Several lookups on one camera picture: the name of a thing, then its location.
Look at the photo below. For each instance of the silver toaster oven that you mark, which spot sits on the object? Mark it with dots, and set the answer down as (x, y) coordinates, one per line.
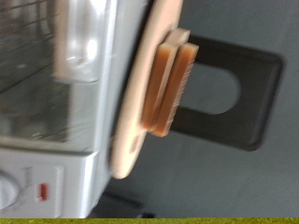
(78, 186)

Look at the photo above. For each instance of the silver oven knob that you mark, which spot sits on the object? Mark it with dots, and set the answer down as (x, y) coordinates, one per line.
(7, 189)

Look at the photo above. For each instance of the round wooden board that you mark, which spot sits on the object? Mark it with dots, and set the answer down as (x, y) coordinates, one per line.
(134, 109)

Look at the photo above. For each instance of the white bread slice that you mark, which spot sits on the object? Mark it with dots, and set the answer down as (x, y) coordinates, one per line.
(177, 93)
(157, 84)

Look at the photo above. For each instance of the black metal bookend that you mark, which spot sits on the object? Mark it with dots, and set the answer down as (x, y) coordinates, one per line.
(258, 102)

